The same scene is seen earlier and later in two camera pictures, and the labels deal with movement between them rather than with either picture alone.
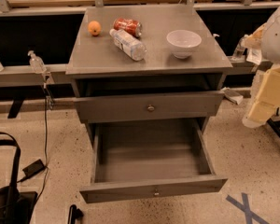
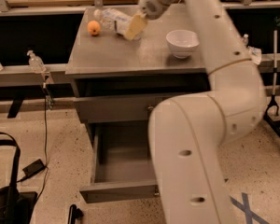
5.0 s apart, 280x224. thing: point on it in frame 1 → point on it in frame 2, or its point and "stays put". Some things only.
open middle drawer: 145,160 stays put
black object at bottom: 75,214 stays put
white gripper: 277,37 → 151,7
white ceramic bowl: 183,42 stays put
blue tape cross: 245,207 stays put
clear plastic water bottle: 130,46 → 114,20
